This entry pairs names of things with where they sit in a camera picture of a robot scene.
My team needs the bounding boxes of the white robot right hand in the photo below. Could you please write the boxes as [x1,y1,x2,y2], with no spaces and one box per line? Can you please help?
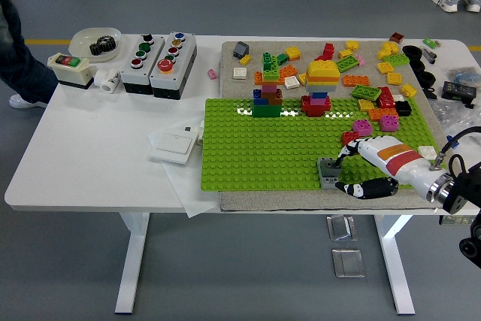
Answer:
[334,135,444,201]

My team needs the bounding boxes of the small dark grey brick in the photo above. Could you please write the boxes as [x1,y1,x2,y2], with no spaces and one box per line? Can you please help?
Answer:
[323,159,342,177]

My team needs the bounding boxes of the long light grey brick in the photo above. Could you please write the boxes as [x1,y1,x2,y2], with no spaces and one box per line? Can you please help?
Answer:
[316,157,341,189]

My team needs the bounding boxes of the magenta square brick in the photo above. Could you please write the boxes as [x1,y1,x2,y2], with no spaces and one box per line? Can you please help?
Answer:
[352,119,374,137]
[378,114,400,133]

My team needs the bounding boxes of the orange long brick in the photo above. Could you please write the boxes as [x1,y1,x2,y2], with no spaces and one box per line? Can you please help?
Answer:
[341,74,371,87]
[368,108,399,122]

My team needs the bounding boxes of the black square brick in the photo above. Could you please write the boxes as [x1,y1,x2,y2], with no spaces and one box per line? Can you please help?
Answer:
[394,100,413,117]

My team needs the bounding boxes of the green long brick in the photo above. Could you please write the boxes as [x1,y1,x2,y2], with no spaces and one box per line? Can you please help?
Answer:
[335,56,360,73]
[382,53,410,66]
[351,84,381,102]

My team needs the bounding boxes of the yellow-domed brick tower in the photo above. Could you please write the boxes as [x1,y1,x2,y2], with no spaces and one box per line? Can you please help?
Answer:
[299,59,342,118]

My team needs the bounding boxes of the green studded baseplate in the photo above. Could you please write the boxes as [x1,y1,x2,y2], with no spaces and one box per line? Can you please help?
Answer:
[198,97,443,191]

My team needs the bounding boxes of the green-topped brick tower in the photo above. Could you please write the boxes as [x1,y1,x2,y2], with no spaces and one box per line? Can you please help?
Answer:
[251,52,287,118]

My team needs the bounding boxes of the clear plastic bag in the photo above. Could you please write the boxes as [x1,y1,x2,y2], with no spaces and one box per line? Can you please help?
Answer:
[430,98,481,136]

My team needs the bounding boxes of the metal floor socket plate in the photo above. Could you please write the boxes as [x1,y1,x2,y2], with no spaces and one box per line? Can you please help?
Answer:
[331,247,366,279]
[325,214,358,242]

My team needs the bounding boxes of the black electronic module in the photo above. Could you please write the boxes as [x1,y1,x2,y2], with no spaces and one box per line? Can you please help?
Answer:
[441,80,477,103]

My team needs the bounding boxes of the white table leg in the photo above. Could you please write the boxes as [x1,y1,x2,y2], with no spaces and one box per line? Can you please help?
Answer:
[114,211,151,314]
[374,214,416,315]

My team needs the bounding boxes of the bag of blue parts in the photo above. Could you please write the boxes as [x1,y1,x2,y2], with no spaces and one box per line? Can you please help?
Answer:
[446,67,481,84]

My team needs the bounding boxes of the small metal hand tool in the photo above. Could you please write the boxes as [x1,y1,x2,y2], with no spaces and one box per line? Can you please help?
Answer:
[420,46,439,65]

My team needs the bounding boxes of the translucent plastic sheet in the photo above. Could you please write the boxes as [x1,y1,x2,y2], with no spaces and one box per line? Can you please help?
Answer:
[147,125,221,219]

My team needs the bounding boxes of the emergency-stop button control box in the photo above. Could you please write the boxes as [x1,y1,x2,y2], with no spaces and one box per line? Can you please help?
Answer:
[150,31,198,100]

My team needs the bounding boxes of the three-button control box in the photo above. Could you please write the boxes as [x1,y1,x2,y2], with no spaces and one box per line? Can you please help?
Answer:
[120,33,166,95]

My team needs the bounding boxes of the white pipe tee fitting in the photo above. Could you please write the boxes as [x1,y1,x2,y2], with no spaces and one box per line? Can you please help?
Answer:
[93,68,122,94]

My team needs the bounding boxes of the black metal gears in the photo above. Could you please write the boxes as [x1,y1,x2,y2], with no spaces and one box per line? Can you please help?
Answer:
[89,35,120,56]

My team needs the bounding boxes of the white plastic bowl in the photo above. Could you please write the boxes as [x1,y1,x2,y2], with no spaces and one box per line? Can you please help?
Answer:
[68,26,123,63]

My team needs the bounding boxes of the white wall switch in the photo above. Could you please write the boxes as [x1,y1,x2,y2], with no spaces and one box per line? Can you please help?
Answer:
[149,131,196,166]

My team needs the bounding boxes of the red-green rocker switch box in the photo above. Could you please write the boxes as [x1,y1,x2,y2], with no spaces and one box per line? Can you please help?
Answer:
[47,52,95,90]

